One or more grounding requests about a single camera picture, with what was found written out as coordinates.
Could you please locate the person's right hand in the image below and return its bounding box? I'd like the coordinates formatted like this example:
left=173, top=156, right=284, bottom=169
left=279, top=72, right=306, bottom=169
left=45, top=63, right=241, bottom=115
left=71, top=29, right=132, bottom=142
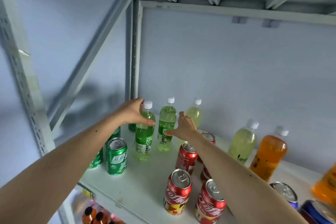
left=164, top=111, right=201, bottom=143

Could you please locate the person's left hand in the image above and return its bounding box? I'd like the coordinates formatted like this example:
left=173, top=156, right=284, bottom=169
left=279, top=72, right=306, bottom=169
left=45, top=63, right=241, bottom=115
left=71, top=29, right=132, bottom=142
left=115, top=98, right=156, bottom=127

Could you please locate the pale yellow drink bottle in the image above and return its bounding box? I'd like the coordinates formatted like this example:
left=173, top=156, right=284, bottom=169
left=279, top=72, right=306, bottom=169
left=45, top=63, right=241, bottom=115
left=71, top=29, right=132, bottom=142
left=227, top=119, right=260, bottom=165
left=185, top=98, right=203, bottom=130

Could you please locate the green soda bottle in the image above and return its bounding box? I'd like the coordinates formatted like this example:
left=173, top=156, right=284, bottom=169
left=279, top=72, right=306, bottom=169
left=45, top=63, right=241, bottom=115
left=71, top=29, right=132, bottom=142
left=134, top=100, right=156, bottom=161
left=157, top=97, right=177, bottom=153

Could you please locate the group of red cola cans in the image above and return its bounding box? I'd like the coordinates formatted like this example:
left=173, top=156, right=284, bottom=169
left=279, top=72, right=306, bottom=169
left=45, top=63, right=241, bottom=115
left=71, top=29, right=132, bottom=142
left=163, top=131, right=228, bottom=224

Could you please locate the white metal shelf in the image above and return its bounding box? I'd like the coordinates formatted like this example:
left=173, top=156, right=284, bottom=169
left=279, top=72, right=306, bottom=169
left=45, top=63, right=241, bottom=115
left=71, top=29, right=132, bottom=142
left=0, top=0, right=336, bottom=224

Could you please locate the orange drink bottle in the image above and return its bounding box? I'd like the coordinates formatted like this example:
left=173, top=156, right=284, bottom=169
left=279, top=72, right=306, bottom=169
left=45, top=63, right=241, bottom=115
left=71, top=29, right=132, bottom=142
left=311, top=163, right=336, bottom=206
left=248, top=126, right=289, bottom=182

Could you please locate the cluster of orange black-cap bottles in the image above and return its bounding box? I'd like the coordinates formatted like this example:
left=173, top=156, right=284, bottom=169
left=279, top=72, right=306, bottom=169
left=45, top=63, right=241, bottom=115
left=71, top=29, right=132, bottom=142
left=81, top=206, right=108, bottom=224

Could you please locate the blue drink can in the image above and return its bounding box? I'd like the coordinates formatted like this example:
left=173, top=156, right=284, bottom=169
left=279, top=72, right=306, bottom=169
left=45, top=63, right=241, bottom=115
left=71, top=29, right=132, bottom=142
left=299, top=199, right=336, bottom=224
left=269, top=182, right=299, bottom=210

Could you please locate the person's right forearm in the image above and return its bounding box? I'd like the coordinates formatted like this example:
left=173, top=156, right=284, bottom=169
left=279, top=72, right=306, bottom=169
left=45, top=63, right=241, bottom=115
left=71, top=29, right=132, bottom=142
left=188, top=131, right=309, bottom=224

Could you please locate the person's left forearm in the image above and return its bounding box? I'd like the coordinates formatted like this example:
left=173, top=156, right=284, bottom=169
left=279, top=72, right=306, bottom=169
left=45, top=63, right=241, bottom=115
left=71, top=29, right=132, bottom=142
left=0, top=112, right=124, bottom=224

